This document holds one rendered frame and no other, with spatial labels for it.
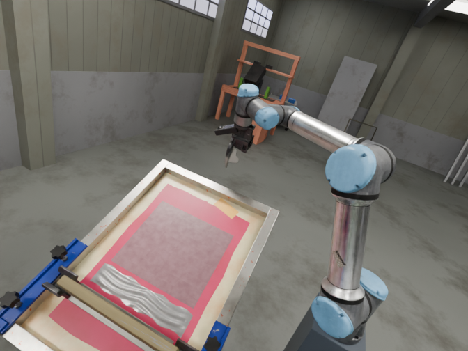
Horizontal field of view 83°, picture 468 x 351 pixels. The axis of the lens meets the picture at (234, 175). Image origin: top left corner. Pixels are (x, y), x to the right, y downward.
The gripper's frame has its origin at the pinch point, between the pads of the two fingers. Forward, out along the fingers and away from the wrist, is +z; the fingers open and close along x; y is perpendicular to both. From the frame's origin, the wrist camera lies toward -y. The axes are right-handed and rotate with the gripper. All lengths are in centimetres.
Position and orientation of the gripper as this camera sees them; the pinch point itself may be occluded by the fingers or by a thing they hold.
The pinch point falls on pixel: (231, 158)
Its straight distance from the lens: 121.0
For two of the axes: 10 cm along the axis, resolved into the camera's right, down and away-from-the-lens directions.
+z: -1.4, 7.2, 6.8
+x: 4.3, -5.8, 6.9
